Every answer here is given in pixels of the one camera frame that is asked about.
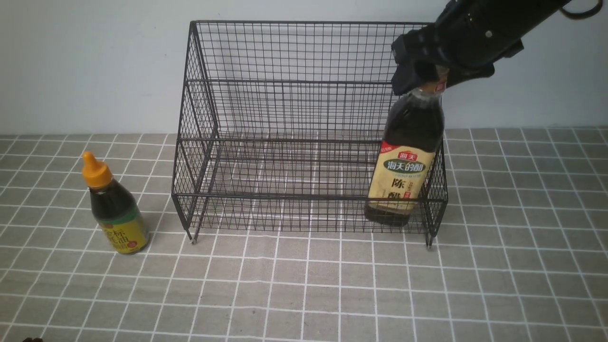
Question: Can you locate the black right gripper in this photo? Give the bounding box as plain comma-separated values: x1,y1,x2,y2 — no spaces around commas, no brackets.
391,0,569,95

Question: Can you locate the large dark vinegar bottle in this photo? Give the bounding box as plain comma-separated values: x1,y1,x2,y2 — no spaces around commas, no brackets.
364,66,449,227

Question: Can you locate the small orange-capped sauce bottle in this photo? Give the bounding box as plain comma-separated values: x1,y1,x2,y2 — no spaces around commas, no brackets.
82,151,149,255

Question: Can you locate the grey grid tablecloth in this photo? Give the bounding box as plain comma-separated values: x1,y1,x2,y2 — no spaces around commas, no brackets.
1,127,607,342

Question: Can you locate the black cable loop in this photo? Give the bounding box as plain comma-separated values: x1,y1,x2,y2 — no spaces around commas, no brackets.
560,0,604,20

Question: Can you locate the black wire mesh rack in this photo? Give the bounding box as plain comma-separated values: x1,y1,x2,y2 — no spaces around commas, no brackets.
171,21,448,247

